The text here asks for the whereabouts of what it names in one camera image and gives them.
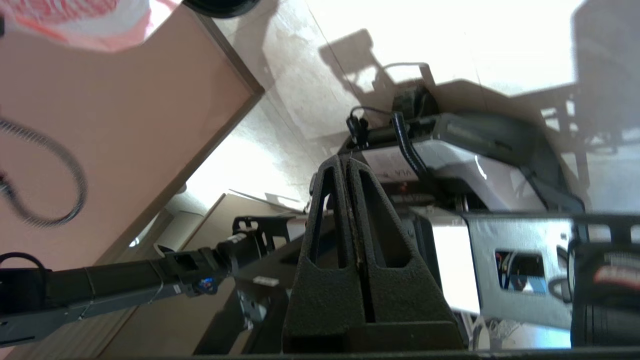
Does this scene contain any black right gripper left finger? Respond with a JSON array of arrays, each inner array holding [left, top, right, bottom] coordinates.
[[282, 155, 366, 351]]

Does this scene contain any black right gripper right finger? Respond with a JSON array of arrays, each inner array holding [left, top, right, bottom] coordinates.
[[346, 158, 463, 351]]

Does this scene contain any new white red-print plastic bag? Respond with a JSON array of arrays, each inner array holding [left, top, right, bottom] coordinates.
[[0, 0, 153, 52]]

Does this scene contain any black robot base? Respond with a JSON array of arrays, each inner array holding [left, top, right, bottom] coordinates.
[[192, 85, 640, 353]]

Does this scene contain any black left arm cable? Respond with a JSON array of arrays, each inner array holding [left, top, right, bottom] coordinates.
[[0, 116, 89, 229]]

